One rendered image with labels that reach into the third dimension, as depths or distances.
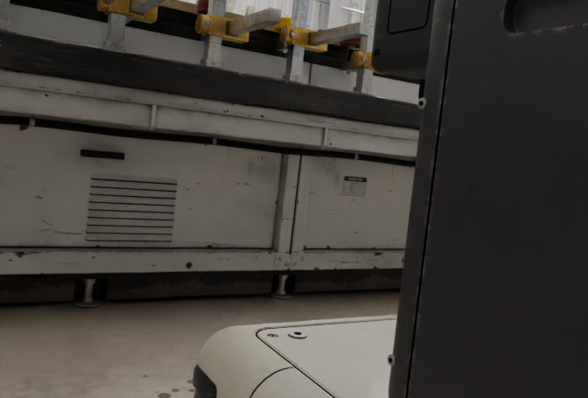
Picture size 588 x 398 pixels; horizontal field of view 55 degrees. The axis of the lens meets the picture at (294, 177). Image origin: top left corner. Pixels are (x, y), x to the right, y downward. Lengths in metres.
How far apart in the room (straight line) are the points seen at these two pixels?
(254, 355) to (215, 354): 0.06
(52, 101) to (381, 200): 1.23
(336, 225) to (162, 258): 0.65
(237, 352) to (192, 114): 0.94
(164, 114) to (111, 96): 0.14
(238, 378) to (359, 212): 1.49
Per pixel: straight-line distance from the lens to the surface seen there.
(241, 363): 0.67
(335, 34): 1.54
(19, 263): 1.68
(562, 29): 0.39
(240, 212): 1.85
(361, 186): 2.09
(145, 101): 1.49
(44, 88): 1.44
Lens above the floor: 0.52
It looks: 3 degrees down
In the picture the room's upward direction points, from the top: 6 degrees clockwise
